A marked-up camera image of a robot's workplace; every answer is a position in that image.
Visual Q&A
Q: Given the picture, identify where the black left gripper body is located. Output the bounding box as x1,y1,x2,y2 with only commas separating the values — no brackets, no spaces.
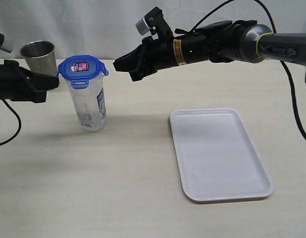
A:
0,33,28,100

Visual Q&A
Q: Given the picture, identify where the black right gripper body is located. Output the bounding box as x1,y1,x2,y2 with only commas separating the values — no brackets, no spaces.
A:
140,7,175,72

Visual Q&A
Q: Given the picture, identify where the stainless steel cup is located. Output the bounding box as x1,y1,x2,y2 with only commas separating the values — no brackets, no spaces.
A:
20,41,57,76

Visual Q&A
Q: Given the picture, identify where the blue container lid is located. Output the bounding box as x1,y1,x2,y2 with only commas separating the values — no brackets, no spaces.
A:
56,55,109,89

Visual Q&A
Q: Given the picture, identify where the clear plastic tall container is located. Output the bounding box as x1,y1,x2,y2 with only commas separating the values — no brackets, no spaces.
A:
65,72,107,132

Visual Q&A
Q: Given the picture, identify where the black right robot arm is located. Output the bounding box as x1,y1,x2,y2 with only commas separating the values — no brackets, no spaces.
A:
113,7,306,83

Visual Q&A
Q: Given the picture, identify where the white backdrop curtain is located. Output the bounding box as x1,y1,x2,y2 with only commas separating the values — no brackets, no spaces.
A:
0,0,306,60

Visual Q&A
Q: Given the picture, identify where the white rectangular tray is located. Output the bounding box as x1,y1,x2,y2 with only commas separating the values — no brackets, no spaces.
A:
169,108,274,203

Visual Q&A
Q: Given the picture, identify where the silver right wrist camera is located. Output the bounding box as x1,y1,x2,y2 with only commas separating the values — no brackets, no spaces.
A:
136,16,153,36

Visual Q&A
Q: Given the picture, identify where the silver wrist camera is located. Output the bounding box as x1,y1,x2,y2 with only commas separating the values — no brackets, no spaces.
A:
0,38,14,53
136,16,153,36

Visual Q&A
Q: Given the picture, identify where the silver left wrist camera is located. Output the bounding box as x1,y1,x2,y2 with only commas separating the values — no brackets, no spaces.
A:
0,38,14,53

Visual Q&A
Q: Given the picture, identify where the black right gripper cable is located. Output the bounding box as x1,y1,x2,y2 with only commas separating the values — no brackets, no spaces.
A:
175,0,306,147

